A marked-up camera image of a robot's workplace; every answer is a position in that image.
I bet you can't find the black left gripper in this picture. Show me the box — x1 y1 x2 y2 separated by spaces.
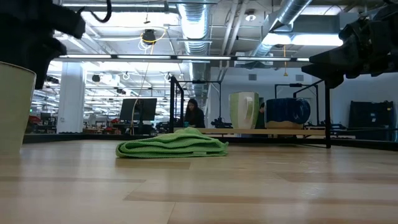
0 0 86 90

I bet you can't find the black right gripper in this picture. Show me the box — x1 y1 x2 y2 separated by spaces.
301 2 398 90

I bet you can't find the white ceramic mug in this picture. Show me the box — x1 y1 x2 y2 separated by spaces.
0 61 37 156

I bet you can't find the dark blue mug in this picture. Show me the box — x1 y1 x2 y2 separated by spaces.
264 98 312 130

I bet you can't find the green-lined ceramic mug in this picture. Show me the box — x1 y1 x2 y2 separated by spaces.
229 91 260 130

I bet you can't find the wooden shelf with black legs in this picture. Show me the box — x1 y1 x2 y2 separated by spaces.
169 76 332 149

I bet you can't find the bright ceiling light panel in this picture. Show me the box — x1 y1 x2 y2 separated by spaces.
262 32 344 48

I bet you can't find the white building column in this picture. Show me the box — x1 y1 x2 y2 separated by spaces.
57 62 86 134

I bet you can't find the black equipment case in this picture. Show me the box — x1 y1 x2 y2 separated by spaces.
349 100 396 141

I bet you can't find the person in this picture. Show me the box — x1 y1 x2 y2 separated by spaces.
183 98 206 129
254 101 267 130

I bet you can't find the dark background monitor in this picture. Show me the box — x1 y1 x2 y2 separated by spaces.
119 98 158 123

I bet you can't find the folded green cloth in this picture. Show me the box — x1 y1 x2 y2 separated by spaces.
115 126 229 159

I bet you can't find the silver slanted ceiling duct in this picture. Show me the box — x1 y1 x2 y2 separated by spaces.
248 0 313 58

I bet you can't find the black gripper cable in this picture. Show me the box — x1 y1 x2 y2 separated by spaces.
89 0 113 24

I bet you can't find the black metal rig frame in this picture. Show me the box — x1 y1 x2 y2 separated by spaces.
23 53 398 152

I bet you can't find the yellow hanging cable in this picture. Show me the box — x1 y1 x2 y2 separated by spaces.
130 27 168 135

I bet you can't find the black overhead camera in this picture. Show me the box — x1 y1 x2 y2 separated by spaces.
142 29 157 45

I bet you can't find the silver ribbed ceiling duct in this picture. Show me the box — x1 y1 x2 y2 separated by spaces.
177 1 216 106

